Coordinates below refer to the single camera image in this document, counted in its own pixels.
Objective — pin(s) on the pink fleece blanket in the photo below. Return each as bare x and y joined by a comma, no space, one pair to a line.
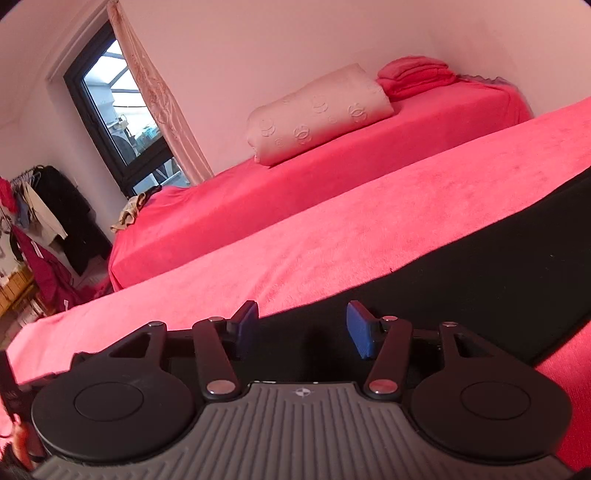
323,230

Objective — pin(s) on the hanging white garment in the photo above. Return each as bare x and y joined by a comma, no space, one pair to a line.
44,212

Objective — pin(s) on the crumpled beige cloth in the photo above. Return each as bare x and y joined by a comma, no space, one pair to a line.
129,214

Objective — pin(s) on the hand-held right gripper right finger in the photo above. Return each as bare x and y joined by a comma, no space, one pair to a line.
361,334

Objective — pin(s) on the folded pink cloth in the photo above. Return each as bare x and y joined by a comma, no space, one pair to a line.
318,115

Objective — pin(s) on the wooden crate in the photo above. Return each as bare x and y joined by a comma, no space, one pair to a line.
16,290

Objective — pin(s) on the black pants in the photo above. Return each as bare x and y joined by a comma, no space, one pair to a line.
461,277

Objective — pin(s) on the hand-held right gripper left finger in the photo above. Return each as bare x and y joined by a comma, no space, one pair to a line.
244,330

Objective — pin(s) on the dark framed window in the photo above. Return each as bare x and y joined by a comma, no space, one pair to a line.
120,120

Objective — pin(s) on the hanging red garment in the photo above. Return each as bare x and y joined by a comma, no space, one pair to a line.
46,272

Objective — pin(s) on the folded red blanket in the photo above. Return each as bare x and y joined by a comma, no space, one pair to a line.
415,76

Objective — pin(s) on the pink lace curtain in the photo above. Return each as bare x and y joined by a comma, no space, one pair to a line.
161,106

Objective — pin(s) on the hanging black coat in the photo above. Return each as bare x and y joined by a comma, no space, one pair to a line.
69,212

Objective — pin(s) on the red bed sheet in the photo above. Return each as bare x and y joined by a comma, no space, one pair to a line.
277,203

